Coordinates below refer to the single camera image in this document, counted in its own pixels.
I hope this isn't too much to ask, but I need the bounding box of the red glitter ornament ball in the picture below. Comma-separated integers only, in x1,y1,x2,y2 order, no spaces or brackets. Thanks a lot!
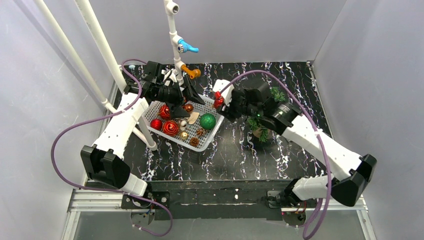
213,91,225,109

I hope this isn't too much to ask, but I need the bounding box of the small green christmas tree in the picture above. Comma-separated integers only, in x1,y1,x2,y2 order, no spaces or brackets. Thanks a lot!
245,87,287,143

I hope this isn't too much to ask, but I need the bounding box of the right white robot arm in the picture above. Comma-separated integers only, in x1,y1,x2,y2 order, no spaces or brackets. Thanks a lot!
212,79,377,207

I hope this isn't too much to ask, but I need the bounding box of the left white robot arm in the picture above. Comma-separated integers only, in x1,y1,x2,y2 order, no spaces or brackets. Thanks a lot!
80,61,205,197

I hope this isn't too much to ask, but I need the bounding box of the red patterned ornament ball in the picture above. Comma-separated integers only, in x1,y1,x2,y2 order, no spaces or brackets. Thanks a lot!
157,104,172,121

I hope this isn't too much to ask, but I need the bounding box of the orange shiny ornament ball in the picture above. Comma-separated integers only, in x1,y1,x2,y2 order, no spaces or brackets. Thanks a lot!
183,103,194,114

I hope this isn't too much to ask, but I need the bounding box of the orange pipe valve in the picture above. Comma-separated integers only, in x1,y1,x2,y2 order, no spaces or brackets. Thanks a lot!
181,64,202,80

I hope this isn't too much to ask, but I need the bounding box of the wooden heart ornament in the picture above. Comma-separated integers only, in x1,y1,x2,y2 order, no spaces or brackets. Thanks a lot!
187,111,200,125

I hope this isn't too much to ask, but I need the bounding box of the red shiny ornament ball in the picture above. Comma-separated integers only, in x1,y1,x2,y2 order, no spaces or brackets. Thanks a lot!
150,118,163,131

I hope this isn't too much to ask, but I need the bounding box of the green glitter ornament ball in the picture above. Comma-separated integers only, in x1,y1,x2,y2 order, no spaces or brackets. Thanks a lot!
199,113,217,130

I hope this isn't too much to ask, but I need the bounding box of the gold ornament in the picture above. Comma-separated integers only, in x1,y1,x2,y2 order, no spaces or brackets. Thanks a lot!
179,131,189,141

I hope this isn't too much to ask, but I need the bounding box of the white plastic basket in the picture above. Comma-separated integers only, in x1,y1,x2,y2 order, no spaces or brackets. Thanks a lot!
142,95,224,152

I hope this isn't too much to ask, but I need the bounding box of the frosted pine cone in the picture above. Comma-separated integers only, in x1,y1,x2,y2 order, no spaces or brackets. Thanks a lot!
196,127,207,137

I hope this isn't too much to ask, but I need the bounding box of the blue pipe valve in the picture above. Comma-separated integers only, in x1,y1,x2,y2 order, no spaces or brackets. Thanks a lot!
177,38,199,54

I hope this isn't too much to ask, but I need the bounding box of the brown pine cone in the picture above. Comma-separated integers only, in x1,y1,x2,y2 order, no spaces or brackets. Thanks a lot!
189,137,200,148

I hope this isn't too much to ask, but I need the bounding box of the white pvc pipe stand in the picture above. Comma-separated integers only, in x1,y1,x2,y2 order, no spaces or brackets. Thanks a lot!
163,0,184,87

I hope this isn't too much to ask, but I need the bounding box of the thick white diagonal pole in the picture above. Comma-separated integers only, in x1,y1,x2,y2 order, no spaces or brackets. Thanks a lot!
74,0,127,93

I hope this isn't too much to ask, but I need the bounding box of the thin white diagonal pole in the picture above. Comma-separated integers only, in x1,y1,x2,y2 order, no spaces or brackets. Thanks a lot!
35,0,157,151

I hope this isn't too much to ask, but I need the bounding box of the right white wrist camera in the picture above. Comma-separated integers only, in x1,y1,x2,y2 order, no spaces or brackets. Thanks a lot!
212,79,234,106

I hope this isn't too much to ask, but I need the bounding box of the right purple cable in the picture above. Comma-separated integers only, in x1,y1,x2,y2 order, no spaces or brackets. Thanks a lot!
220,69,333,240

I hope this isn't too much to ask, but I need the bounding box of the aluminium frame rail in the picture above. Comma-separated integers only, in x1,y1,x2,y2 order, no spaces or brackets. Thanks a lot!
61,79,133,240

